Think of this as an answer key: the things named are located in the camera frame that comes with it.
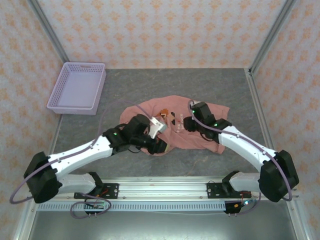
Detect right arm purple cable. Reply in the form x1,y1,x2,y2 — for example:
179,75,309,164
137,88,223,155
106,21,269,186
187,99,294,216

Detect aluminium frame strut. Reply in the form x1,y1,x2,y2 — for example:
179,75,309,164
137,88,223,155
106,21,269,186
286,199,312,240
12,201,38,240

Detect aluminium frame post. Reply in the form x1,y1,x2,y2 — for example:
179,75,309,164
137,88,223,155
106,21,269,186
26,0,68,63
249,0,300,75

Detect lavender plastic basket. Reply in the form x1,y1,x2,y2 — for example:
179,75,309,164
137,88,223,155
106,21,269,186
46,61,107,116

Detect white slotted cable duct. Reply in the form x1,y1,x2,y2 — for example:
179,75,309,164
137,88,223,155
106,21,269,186
37,201,227,212

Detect pink t-shirt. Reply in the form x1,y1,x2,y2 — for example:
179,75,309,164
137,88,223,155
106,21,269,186
119,94,230,157

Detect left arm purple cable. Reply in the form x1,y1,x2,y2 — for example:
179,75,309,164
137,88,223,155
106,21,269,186
9,101,155,219

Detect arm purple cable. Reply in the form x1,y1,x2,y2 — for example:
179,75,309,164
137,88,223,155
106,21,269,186
187,99,294,216
9,101,155,219

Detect small circuit board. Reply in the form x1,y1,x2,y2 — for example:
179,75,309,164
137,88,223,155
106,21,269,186
84,201,106,210
233,199,254,209

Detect grey metal sheet panel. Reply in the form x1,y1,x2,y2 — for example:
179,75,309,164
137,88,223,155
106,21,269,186
28,211,300,240

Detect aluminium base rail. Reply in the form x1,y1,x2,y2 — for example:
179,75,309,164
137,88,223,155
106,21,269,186
53,176,301,201

